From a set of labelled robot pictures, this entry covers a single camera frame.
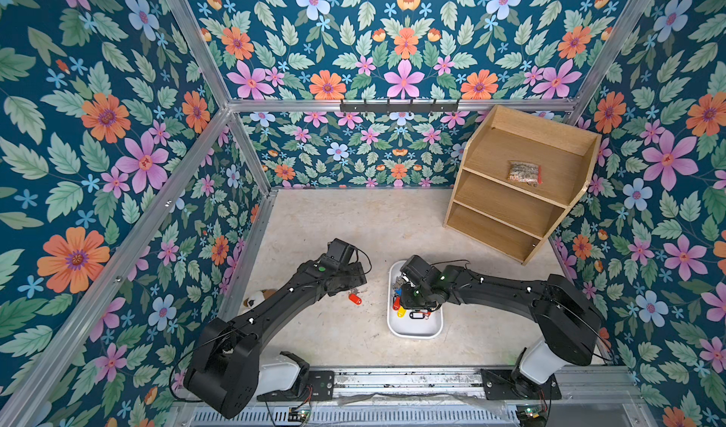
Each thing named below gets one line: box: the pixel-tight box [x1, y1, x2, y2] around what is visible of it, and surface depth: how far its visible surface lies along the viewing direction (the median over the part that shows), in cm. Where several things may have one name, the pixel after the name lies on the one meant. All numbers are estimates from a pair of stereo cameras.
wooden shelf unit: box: [443, 104, 603, 266], surface depth 89 cm
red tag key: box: [347, 288, 363, 306], surface depth 92 cm
